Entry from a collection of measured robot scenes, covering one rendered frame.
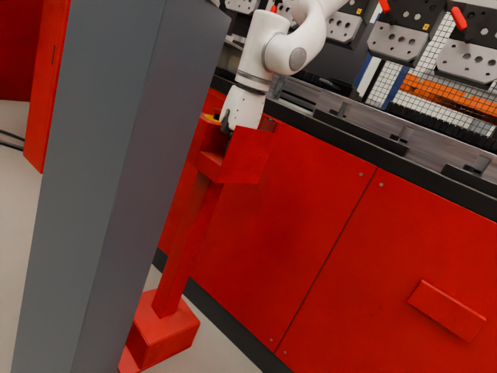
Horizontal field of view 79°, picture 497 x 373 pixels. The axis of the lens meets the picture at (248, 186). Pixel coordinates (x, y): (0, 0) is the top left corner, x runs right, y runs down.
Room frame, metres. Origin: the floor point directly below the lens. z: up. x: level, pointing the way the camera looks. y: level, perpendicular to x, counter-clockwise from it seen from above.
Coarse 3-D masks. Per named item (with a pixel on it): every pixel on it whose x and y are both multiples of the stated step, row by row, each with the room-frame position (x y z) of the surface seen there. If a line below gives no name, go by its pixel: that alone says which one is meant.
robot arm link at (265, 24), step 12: (264, 12) 0.71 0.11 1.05; (252, 24) 0.72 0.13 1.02; (264, 24) 0.70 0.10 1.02; (276, 24) 0.71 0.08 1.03; (288, 24) 0.73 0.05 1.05; (252, 36) 0.71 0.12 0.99; (264, 36) 0.70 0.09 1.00; (252, 48) 0.71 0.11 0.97; (264, 48) 0.69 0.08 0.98; (240, 60) 0.74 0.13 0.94; (252, 60) 0.71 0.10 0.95; (264, 60) 0.69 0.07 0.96; (252, 72) 0.71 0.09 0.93; (264, 72) 0.72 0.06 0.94
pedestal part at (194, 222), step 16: (192, 192) 0.80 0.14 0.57; (208, 192) 0.77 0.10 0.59; (192, 208) 0.78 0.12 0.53; (208, 208) 0.79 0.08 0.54; (192, 224) 0.77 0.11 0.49; (208, 224) 0.81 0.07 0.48; (176, 240) 0.80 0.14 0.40; (192, 240) 0.78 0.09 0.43; (176, 256) 0.78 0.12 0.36; (192, 256) 0.80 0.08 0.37; (176, 272) 0.77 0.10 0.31; (160, 288) 0.79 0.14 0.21; (176, 288) 0.79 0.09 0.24; (160, 304) 0.78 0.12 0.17; (176, 304) 0.81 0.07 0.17
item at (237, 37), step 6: (240, 18) 1.32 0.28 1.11; (246, 18) 1.31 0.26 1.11; (234, 24) 1.33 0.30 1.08; (240, 24) 1.31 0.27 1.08; (246, 24) 1.30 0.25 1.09; (234, 30) 1.32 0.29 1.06; (240, 30) 1.31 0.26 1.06; (246, 30) 1.30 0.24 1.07; (234, 36) 1.33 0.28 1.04; (240, 36) 1.32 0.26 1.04; (246, 36) 1.29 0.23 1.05
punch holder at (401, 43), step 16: (400, 0) 1.02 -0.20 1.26; (416, 0) 1.00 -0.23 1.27; (432, 0) 0.98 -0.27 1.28; (384, 16) 1.03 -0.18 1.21; (400, 16) 1.01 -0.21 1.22; (416, 16) 0.99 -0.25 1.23; (432, 16) 0.97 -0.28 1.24; (384, 32) 1.02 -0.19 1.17; (400, 32) 1.00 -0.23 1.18; (416, 32) 0.98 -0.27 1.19; (432, 32) 1.00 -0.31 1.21; (368, 48) 1.05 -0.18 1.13; (384, 48) 1.01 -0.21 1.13; (400, 48) 0.99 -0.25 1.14; (416, 48) 0.97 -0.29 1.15; (400, 64) 1.06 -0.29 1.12; (416, 64) 1.04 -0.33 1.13
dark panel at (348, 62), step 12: (228, 12) 2.03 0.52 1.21; (372, 24) 1.61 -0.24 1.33; (324, 48) 1.70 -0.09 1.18; (336, 48) 1.67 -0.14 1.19; (360, 48) 1.61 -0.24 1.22; (312, 60) 1.72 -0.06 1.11; (324, 60) 1.69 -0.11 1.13; (336, 60) 1.66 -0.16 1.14; (348, 60) 1.63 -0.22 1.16; (360, 60) 1.60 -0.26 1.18; (312, 72) 1.70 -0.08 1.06; (324, 72) 1.67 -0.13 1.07; (336, 72) 1.64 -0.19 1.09; (348, 72) 1.62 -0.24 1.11
